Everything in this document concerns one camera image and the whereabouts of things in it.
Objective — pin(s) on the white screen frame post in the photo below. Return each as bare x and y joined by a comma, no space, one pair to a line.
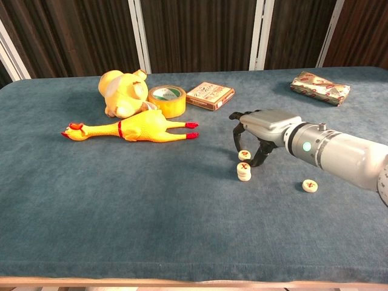
139,39
12,60
260,36
329,33

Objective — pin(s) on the yellow plush pig toy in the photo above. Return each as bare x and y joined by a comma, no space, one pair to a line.
121,91

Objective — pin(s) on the yellow rubber chicken toy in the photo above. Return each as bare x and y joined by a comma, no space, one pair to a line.
142,127

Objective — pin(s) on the blue table cloth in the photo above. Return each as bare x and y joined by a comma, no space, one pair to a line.
121,197

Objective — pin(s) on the small card box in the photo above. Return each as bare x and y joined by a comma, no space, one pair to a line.
209,94

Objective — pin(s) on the light wooden table edge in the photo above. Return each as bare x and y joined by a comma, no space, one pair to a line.
182,282

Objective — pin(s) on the dark brown slatted screen panel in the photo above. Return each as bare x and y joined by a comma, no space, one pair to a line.
75,36
363,30
197,33
297,30
3,75

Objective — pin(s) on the printed tissue pack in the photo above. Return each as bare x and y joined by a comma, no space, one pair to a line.
321,89

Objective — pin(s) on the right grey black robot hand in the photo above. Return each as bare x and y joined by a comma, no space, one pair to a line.
269,124

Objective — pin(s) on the yellow tape roll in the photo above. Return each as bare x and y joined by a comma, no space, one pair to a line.
174,106

